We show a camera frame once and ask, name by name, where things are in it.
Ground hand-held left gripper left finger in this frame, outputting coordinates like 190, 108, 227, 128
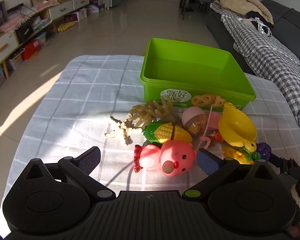
24, 147, 117, 202

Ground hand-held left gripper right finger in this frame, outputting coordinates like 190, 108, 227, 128
182, 148, 278, 202

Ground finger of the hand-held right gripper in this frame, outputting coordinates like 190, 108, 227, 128
266, 154, 300, 179

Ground pink white beaded ring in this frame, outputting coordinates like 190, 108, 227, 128
199, 130, 214, 149

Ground purple toy grapes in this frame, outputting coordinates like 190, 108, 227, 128
256, 142, 272, 159

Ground yellow green toy piece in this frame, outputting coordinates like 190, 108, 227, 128
222, 146, 260, 165

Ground pink pig toy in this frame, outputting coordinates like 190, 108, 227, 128
134, 140, 198, 178

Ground pink block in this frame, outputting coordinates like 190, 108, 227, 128
209, 112, 224, 130

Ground pink clear capsule ball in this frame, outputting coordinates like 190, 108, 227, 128
181, 106, 208, 137

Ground toy corn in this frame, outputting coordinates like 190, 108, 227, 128
143, 121, 192, 144

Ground cream spiky rubber toy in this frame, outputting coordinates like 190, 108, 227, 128
104, 116, 143, 147

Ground tan rubber hand toy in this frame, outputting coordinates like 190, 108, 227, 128
127, 96, 180, 130

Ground green plastic box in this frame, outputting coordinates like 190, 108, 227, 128
139, 38, 256, 112

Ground person's right forearm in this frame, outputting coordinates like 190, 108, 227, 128
289, 184, 300, 240

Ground grey checked tablecloth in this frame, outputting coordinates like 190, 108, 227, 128
0, 54, 300, 230

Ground plaid sofa cover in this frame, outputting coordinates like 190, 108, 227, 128
210, 4, 300, 153

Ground red storage box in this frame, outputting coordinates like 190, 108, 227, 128
21, 39, 40, 60

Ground row of yellow toys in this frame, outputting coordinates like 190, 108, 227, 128
57, 21, 75, 33

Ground white wooden cabinet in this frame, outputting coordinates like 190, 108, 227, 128
0, 0, 90, 80

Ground black device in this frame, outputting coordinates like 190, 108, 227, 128
15, 21, 34, 43

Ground white red carton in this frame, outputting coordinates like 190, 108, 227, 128
64, 9, 88, 23

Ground black garment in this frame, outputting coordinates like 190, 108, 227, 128
245, 10, 274, 28

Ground dark grey sofa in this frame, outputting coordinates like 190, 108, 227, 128
206, 0, 300, 68

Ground blue white carton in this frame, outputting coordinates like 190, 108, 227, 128
87, 0, 105, 13

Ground pink lace cloth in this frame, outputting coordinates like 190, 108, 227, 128
0, 1, 60, 32

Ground beige blanket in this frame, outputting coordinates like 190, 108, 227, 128
214, 0, 274, 24

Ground white straps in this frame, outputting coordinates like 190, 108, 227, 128
249, 17, 272, 38

